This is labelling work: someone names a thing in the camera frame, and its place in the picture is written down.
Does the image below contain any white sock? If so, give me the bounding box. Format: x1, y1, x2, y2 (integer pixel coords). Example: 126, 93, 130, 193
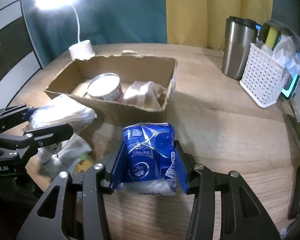
36, 133, 92, 178

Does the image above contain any metal tin can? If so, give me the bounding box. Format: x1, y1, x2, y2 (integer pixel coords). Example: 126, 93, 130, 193
87, 73, 123, 101

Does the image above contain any blue tissue pack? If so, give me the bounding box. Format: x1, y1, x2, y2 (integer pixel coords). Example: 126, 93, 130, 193
117, 122, 177, 196

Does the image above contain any cartoon print small box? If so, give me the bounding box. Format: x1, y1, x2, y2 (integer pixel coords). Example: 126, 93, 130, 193
74, 154, 95, 174

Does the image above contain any white perforated plastic basket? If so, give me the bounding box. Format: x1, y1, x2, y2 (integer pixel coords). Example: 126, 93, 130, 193
239, 43, 289, 108

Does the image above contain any clear snack bag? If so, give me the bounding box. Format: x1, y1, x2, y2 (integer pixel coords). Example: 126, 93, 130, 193
122, 81, 167, 111

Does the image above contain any steel travel mug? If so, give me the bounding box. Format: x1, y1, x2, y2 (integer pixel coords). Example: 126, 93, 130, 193
222, 16, 258, 80

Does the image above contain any brown cardboard box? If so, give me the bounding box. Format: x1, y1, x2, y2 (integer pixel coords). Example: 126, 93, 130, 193
45, 54, 177, 127

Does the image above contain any cotton swab bag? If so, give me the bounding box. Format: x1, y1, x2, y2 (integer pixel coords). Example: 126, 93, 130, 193
29, 94, 97, 135

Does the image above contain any yellow green sponge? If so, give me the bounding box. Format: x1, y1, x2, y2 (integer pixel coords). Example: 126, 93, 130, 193
264, 27, 281, 50

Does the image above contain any teal and yellow curtain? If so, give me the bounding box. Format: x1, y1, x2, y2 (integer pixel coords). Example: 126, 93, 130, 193
20, 0, 291, 68

